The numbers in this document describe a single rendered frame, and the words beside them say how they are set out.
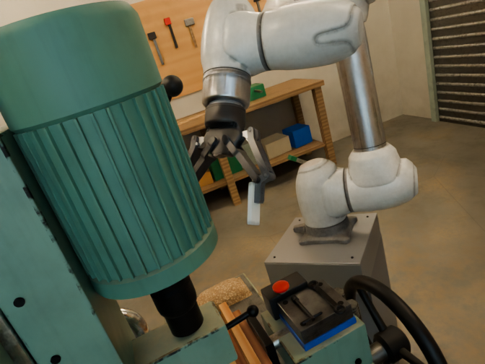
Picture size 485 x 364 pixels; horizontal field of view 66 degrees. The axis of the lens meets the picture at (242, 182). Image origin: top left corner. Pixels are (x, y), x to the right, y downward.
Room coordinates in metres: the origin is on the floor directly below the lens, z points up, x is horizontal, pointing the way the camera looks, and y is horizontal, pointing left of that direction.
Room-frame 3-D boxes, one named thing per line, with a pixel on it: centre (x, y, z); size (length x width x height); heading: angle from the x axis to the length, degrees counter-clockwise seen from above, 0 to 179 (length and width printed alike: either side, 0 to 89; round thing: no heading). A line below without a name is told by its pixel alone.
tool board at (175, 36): (3.82, 0.21, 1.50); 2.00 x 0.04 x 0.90; 102
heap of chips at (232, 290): (0.73, 0.13, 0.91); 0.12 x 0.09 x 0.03; 105
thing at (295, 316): (0.52, -0.04, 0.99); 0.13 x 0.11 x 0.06; 15
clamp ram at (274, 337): (0.50, 0.02, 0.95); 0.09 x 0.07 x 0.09; 15
